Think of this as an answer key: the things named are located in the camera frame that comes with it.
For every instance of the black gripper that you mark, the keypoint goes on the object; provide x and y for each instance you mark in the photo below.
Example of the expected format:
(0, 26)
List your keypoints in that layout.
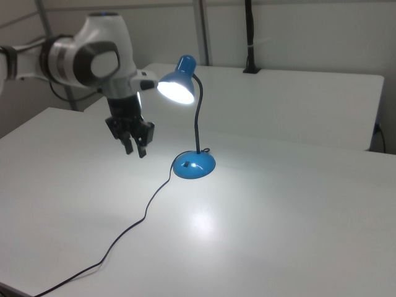
(127, 117)

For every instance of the blue gooseneck desk lamp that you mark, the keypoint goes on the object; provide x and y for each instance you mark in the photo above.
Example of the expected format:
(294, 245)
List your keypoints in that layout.
(194, 165)

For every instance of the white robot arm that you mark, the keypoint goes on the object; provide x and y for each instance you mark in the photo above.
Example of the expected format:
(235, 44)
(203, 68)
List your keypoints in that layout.
(89, 58)

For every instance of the black pole with table clamp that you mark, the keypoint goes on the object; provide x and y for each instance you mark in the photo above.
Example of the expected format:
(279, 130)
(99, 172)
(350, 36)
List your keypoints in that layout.
(251, 46)

